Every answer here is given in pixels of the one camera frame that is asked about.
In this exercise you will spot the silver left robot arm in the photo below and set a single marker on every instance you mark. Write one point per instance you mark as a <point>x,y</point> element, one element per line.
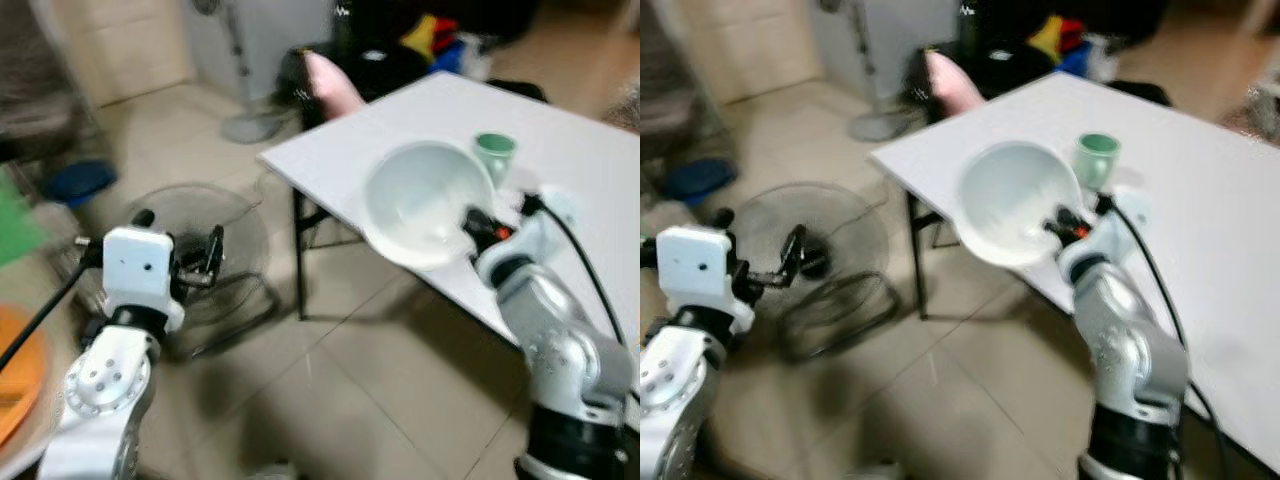
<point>100,385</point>
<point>672,385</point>

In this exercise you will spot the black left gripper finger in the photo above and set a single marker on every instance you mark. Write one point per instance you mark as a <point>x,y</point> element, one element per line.
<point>796,250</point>
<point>215,250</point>

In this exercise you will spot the black chair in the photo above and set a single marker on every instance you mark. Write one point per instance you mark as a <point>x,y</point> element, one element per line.
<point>395,70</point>
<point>1010,65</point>

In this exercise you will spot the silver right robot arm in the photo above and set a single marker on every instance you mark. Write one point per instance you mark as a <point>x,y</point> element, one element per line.
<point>1135,340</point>
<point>555,335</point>

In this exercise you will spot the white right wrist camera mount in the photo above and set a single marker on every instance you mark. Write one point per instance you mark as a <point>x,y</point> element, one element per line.
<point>1120,222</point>
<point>545,225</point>

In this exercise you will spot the blue cloth item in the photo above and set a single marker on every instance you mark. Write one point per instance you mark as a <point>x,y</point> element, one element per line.
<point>450,58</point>
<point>1076,60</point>

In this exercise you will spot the grey standing fan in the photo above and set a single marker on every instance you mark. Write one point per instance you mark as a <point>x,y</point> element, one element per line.
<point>878,120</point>
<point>250,120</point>

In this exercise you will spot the white round bowl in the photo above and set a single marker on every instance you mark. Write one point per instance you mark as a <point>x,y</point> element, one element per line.
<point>1012,205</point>
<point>420,205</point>

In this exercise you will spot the orange round container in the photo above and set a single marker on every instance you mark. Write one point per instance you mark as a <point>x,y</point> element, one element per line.
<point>18,375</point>

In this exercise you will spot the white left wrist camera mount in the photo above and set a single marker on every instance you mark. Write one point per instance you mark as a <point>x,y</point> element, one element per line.
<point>138,268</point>
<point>695,268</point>

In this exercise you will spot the beige wooden door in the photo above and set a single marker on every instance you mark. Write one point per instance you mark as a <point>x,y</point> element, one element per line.
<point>760,40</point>
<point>125,45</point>

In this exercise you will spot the yellow cloth item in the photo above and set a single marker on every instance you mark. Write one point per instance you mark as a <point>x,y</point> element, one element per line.
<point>420,38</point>
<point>1047,38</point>

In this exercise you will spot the red cloth item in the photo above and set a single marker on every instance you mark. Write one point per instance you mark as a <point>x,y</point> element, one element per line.
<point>445,32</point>
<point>1074,34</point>

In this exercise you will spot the green sheet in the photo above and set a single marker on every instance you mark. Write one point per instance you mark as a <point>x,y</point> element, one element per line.
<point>18,225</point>

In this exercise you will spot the white appliance cabinet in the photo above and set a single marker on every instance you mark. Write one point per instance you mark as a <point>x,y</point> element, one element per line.
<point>280,30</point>
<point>925,25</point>

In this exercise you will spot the blue round floor object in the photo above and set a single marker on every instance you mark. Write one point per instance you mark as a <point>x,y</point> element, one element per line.
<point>700,180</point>
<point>80,182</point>

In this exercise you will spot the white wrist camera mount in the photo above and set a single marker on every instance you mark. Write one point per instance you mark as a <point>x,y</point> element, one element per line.
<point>1120,222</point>
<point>545,225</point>
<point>695,268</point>
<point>138,268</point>

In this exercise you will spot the pale green cup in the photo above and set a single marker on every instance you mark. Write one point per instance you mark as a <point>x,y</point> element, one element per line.
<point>1097,158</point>
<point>495,155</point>

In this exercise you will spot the black table leg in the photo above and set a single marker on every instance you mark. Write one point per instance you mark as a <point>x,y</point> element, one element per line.
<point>917,260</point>
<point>299,260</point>

